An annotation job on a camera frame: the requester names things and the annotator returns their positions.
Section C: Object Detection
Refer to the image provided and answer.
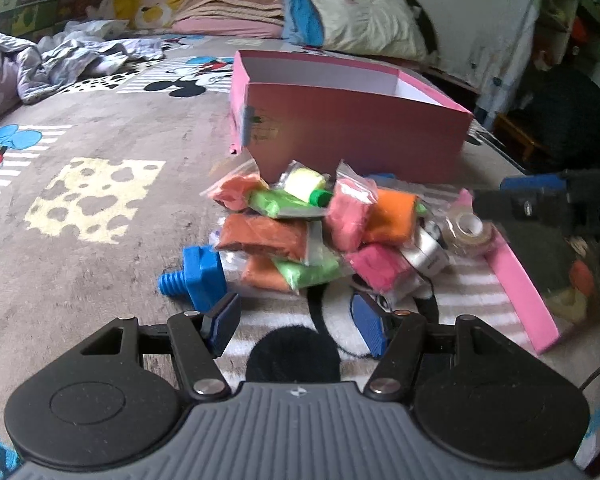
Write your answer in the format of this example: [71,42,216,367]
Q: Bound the colourful foam bed bumper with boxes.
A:
[0,0,106,41]

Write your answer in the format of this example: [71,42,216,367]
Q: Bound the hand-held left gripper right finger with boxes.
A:
[351,292,521,403]

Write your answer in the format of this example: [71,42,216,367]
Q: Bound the blue toy bolt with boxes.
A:
[159,246,229,313]

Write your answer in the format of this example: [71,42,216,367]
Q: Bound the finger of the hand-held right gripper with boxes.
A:
[474,187,578,226]
[499,170,581,194]

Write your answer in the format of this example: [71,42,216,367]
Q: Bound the folded beige dotted blanket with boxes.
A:
[180,0,286,24]

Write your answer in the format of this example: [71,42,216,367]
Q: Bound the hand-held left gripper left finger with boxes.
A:
[77,291,242,402]

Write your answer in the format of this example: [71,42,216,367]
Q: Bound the cartoon mouse printed bed sheet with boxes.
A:
[0,30,600,480]

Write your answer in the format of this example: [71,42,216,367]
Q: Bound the green white shelf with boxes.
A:
[540,0,600,86]

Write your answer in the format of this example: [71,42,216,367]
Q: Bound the dark padded jacket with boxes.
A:
[510,72,600,174]

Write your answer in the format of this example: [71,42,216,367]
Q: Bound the folded pink blanket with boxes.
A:
[170,16,285,39]

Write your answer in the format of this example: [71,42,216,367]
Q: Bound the yellow cartoon cushion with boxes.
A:
[130,0,195,30]

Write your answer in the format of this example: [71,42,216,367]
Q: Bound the pink cardboard box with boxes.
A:
[228,50,476,184]

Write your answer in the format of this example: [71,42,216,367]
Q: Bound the wooden stool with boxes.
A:
[495,112,542,162]

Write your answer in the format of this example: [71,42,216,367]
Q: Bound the printed green white curtain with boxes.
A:
[467,0,546,126]

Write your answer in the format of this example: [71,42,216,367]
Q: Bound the blue pillow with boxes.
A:
[280,0,326,46]

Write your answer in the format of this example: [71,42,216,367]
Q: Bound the box lid with portrait print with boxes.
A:
[455,187,600,386]

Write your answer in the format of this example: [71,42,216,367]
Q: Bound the dark bedside cabinet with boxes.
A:
[422,62,482,111]

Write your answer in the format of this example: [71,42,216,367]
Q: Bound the crumpled grey clothes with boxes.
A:
[17,20,166,104]

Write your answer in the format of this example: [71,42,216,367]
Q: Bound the clear tape roll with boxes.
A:
[442,212,496,257]

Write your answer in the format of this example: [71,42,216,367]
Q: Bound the pile of colourful clay packets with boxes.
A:
[200,157,452,297]

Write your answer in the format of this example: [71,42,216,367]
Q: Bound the purple quilt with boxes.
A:
[0,37,44,129]

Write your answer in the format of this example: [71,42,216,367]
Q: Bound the white pillow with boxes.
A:
[302,0,429,61]

